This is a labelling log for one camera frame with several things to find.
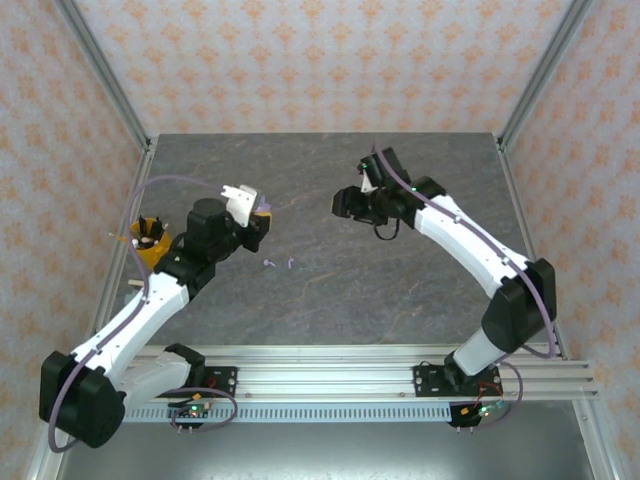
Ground yellow pen cup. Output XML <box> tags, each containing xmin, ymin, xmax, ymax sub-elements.
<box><xmin>128</xmin><ymin>214</ymin><xmax>174</xmax><ymax>269</ymax></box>

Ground aluminium mounting rails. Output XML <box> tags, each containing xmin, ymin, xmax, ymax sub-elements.
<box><xmin>53</xmin><ymin>343</ymin><xmax>600</xmax><ymax>402</ymax></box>

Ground aluminium table side rail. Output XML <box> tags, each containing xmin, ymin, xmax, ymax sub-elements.
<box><xmin>78</xmin><ymin>137</ymin><xmax>159</xmax><ymax>362</ymax></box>
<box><xmin>494</xmin><ymin>137</ymin><xmax>571</xmax><ymax>362</ymax></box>

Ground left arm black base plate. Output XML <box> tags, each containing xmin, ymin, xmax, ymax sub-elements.
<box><xmin>199</xmin><ymin>365</ymin><xmax>239</xmax><ymax>399</ymax></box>

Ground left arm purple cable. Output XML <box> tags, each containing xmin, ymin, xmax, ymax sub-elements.
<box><xmin>47</xmin><ymin>174</ymin><xmax>274</xmax><ymax>454</ymax></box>

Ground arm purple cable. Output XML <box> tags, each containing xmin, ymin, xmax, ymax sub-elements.
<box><xmin>47</xmin><ymin>174</ymin><xmax>274</xmax><ymax>454</ymax></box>
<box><xmin>372</xmin><ymin>142</ymin><xmax>561</xmax><ymax>431</ymax></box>

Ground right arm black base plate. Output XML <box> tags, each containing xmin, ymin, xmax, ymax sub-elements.
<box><xmin>412</xmin><ymin>364</ymin><xmax>502</xmax><ymax>399</ymax></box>

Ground aluminium frame post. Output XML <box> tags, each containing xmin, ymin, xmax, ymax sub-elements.
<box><xmin>53</xmin><ymin>0</ymin><xmax>154</xmax><ymax>151</ymax></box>
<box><xmin>497</xmin><ymin>0</ymin><xmax>597</xmax><ymax>151</ymax></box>

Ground slotted grey cable duct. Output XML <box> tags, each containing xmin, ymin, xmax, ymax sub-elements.
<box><xmin>122</xmin><ymin>403</ymin><xmax>454</xmax><ymax>425</ymax></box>

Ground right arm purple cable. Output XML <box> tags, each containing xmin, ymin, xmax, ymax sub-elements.
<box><xmin>372</xmin><ymin>142</ymin><xmax>561</xmax><ymax>431</ymax></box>

